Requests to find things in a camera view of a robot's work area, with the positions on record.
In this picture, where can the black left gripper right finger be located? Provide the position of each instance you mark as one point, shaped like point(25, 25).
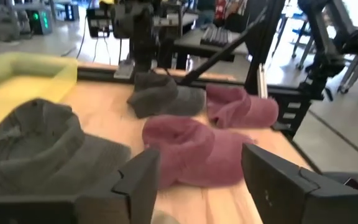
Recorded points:
point(291, 199)

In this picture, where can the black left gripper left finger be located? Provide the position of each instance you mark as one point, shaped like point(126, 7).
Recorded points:
point(135, 193)

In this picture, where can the maroon baseball cap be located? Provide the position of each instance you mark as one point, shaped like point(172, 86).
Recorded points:
point(191, 149)
point(238, 105)

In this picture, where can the dark grey baseball cap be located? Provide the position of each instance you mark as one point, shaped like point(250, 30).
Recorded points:
point(42, 149)
point(160, 96)

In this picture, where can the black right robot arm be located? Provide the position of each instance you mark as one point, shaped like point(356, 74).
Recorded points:
point(141, 37)

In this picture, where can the yellow plastic bin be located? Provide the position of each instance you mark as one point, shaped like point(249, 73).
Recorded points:
point(26, 90)

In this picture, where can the black office chair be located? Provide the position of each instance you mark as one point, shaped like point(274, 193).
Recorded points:
point(322, 46)

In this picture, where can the black desk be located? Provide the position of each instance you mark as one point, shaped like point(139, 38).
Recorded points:
point(194, 46)

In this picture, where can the black keyboard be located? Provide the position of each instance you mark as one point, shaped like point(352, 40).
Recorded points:
point(216, 35)

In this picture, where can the computer tower with green light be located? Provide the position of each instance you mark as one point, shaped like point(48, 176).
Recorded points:
point(40, 20)

